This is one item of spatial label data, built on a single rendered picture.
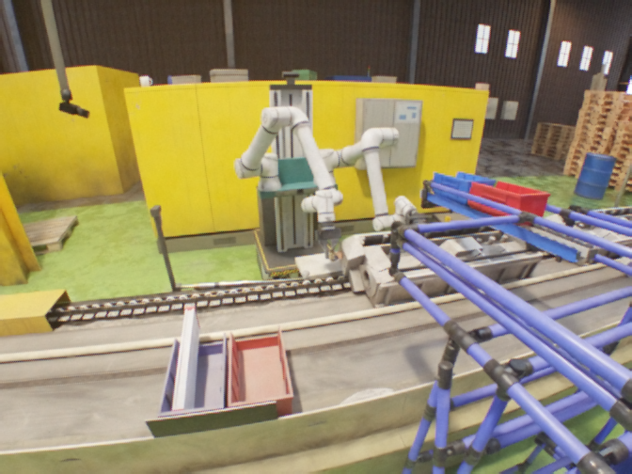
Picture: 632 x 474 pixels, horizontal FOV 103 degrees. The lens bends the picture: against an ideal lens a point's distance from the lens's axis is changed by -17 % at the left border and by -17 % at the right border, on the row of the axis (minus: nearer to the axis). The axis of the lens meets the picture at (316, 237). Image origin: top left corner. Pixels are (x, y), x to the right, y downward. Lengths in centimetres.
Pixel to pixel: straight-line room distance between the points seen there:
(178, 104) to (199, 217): 124
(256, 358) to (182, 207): 260
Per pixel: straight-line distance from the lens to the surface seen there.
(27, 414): 147
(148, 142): 351
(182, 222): 368
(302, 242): 291
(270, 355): 126
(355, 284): 155
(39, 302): 188
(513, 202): 135
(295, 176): 258
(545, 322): 55
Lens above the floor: 169
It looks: 26 degrees down
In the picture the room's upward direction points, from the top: straight up
